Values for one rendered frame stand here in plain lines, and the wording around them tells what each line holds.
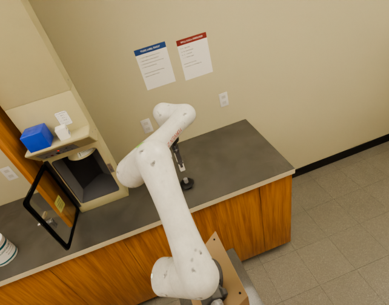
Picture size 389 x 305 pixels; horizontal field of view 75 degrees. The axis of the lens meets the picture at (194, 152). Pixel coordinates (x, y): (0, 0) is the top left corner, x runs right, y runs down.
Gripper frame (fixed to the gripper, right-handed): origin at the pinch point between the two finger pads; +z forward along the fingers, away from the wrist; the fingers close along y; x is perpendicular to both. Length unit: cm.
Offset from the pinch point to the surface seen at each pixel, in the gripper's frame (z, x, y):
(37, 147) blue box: -39, -63, 0
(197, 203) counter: 20.0, 1.7, 17.2
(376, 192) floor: 114, 166, -3
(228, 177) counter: 20.0, 26.4, 5.3
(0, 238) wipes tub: 5, -109, 3
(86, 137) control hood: -36, -40, 1
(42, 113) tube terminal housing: -50, -57, -11
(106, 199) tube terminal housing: 16, -53, -11
